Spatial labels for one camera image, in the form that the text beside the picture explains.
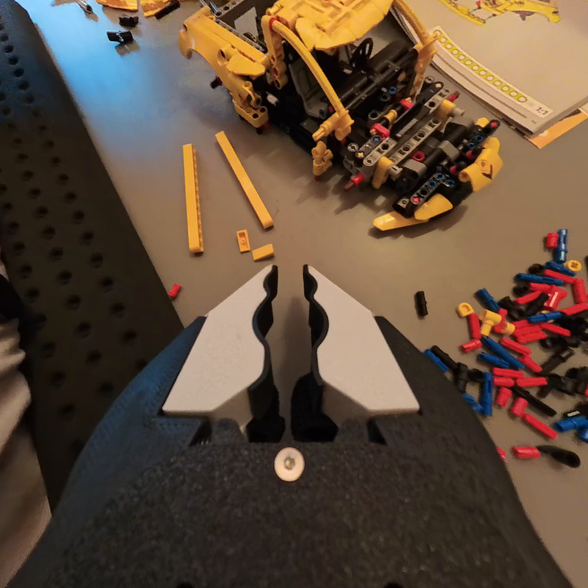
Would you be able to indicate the pile of small brick pins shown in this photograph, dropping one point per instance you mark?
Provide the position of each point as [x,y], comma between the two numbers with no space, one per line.
[514,345]

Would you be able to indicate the grey desk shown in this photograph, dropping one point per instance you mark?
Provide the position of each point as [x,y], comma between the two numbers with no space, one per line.
[321,257]

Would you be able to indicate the light grey garment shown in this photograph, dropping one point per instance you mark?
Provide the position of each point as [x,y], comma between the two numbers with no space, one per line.
[18,459]

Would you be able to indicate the long yellow brick beam assembly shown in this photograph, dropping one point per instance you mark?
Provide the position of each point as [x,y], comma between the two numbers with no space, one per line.
[193,197]

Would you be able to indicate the yellow black brick car model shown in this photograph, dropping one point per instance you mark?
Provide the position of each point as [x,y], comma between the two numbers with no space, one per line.
[330,23]

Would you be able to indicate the black brick pin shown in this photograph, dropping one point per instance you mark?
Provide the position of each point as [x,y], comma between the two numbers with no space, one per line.
[421,303]
[128,20]
[120,37]

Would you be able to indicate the long yellow brick beam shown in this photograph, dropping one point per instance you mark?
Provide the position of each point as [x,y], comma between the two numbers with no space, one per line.
[243,179]

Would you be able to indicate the pile of yellow brick parts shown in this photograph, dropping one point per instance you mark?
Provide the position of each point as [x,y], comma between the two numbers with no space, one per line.
[156,5]

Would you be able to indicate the small yellow brick tile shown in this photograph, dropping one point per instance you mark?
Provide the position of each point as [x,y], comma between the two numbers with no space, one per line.
[244,241]

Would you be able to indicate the small yellow brick slope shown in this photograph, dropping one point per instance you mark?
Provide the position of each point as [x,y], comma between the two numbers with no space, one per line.
[262,252]

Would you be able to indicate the red brick pin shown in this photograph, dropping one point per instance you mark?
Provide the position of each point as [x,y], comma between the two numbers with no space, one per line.
[174,291]

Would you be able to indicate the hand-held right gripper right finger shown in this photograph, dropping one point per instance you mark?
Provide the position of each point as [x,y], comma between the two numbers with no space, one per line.
[363,367]

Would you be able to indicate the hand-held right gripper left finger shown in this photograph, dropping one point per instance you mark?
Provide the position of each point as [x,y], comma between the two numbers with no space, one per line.
[216,367]

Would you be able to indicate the open instruction booklet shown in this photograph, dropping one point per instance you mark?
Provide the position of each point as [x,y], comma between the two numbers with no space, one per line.
[528,59]

